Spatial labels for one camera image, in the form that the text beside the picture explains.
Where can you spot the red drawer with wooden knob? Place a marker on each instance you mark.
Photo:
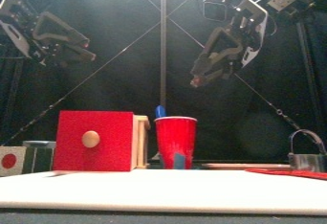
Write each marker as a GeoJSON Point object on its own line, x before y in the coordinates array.
{"type": "Point", "coordinates": [101, 145]}

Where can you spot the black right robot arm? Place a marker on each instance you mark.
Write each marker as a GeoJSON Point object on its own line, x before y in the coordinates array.
{"type": "Point", "coordinates": [293, 3]}

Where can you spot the red plastic cup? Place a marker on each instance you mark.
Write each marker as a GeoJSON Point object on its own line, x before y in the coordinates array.
{"type": "Point", "coordinates": [175, 138]}

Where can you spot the blue tape strip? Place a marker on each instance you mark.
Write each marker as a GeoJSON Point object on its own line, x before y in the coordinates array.
{"type": "Point", "coordinates": [179, 161]}

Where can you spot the flat wooden plank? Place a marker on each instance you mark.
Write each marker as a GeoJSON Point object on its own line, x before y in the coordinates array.
{"type": "Point", "coordinates": [243, 166]}

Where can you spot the dark green striped block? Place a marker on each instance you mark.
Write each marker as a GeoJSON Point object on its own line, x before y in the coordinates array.
{"type": "Point", "coordinates": [38, 157]}

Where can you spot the white block with red dot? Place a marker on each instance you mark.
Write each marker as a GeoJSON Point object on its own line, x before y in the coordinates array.
{"type": "Point", "coordinates": [10, 161]}

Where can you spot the red cloth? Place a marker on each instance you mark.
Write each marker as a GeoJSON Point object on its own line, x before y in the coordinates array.
{"type": "Point", "coordinates": [293, 173]}

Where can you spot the white board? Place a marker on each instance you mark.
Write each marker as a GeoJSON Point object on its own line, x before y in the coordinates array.
{"type": "Point", "coordinates": [169, 191]}

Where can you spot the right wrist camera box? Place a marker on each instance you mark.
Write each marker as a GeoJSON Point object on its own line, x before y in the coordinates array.
{"type": "Point", "coordinates": [215, 7]}

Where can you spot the vertical metal frame pole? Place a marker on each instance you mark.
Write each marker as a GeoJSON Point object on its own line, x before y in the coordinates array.
{"type": "Point", "coordinates": [163, 42]}

